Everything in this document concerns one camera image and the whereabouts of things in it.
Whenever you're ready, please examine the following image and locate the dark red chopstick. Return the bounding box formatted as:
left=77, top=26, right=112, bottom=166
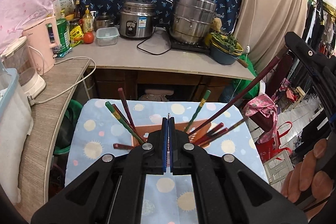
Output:
left=189, top=55, right=281, bottom=135

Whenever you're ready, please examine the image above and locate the brown chopstick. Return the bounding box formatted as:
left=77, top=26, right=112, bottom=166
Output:
left=207, top=117, right=249, bottom=147

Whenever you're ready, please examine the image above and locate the green chopstick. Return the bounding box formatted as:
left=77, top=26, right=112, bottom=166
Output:
left=105, top=102, right=144, bottom=144
left=184, top=90, right=211, bottom=132

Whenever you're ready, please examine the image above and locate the dark maroon chopstick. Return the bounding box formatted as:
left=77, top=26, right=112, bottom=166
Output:
left=113, top=143, right=134, bottom=150
left=118, top=88, right=137, bottom=132
left=112, top=104, right=145, bottom=142

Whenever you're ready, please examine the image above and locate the red chopstick single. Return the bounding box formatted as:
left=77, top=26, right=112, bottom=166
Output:
left=199, top=128, right=228, bottom=147

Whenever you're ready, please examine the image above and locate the bright red chopstick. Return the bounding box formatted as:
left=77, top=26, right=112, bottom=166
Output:
left=194, top=122, right=224, bottom=145

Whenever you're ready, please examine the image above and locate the person's right hand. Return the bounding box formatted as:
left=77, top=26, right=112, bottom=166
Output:
left=281, top=139, right=333, bottom=202

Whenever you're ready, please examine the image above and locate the pink perforated utensil holder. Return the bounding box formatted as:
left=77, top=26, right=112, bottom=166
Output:
left=131, top=120, right=212, bottom=148

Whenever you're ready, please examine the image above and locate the pink floral cloth bag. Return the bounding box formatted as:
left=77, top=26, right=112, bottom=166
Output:
left=243, top=94, right=278, bottom=144

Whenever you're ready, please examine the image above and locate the blue basin with vegetables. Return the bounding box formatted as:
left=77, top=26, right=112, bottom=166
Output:
left=210, top=32, right=244, bottom=65

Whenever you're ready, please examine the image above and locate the white dish rack bin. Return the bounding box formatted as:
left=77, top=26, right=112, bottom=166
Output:
left=0, top=65, right=34, bottom=205

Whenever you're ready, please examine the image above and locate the black induction cooktop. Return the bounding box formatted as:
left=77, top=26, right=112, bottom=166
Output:
left=168, top=34, right=210, bottom=55

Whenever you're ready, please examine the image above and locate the wooden counter shelf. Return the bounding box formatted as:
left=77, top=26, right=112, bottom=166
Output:
left=16, top=30, right=253, bottom=221

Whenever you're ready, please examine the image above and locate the stacked steel steamer pot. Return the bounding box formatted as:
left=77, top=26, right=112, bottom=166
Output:
left=167, top=0, right=224, bottom=45

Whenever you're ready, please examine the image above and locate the clear food container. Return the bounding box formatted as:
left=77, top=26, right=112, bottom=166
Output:
left=96, top=27, right=120, bottom=47

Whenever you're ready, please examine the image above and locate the red tomato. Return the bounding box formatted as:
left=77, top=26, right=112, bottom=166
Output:
left=83, top=32, right=95, bottom=44

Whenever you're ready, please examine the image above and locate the yellow snack packet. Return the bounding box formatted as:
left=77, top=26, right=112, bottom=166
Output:
left=70, top=26, right=84, bottom=48

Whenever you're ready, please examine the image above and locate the green tin can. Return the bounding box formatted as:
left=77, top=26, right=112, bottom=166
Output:
left=53, top=18, right=70, bottom=57

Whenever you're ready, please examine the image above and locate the white blender appliance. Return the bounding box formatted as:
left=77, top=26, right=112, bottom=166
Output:
left=1, top=36, right=46, bottom=106

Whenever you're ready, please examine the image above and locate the pink electric kettle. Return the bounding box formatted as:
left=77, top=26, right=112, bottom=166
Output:
left=22, top=16, right=60, bottom=76

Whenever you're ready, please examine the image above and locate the small lidded saucepan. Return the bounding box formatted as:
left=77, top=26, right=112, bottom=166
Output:
left=93, top=12, right=115, bottom=31

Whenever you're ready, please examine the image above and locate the yellow oil bottle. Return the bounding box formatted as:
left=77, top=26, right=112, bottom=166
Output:
left=82, top=5, right=93, bottom=33

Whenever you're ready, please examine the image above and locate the steel rice cooker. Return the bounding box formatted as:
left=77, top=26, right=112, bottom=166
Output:
left=119, top=0, right=158, bottom=39

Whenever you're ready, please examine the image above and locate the black power cable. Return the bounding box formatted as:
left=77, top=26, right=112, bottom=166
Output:
left=136, top=27, right=173, bottom=56

